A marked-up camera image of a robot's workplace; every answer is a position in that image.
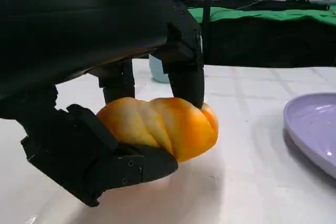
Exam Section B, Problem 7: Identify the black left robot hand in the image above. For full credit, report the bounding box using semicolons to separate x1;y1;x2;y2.
0;0;205;208

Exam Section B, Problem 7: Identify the orange white toy bread roll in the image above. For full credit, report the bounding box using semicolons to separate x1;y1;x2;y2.
96;97;219;163

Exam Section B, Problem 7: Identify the pale green mug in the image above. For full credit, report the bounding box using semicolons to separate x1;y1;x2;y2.
148;54;171;84

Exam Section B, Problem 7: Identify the black upright pole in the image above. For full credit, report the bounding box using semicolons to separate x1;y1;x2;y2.
202;0;214;64

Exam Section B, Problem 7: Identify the green cloth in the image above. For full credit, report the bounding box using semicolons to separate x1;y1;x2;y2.
187;5;336;27

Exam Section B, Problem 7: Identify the black table covering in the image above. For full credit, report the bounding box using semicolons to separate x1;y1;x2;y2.
170;0;336;68

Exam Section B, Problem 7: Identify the lilac plate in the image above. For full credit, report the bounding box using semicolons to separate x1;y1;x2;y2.
283;92;336;180

